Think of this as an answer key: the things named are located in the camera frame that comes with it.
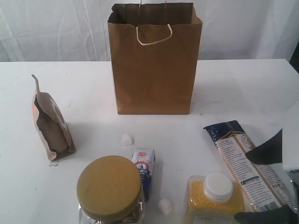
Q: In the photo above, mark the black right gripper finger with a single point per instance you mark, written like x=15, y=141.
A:
x=267, y=153
x=282, y=215

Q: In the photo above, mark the yellow millet bottle white cap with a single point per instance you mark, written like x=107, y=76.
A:
x=212, y=199

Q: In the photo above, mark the clear jar with yellow lid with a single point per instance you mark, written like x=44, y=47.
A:
x=109, y=191

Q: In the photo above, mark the large brown paper bag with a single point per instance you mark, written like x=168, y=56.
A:
x=154, y=51

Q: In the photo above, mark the long noodle package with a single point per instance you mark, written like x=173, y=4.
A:
x=260, y=183

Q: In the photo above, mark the white marshmallow lower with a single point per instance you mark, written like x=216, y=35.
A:
x=165, y=206

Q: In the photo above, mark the white marshmallow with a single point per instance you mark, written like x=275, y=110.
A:
x=165, y=206
x=127, y=140

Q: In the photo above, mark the blue white milk carton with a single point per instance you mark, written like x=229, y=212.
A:
x=144, y=160

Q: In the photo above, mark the white marshmallow upper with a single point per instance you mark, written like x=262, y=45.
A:
x=127, y=140

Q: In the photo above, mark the torn paper scrap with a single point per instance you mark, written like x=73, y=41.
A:
x=54, y=163

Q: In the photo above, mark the open brown kraft pouch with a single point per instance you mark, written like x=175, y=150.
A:
x=51, y=126

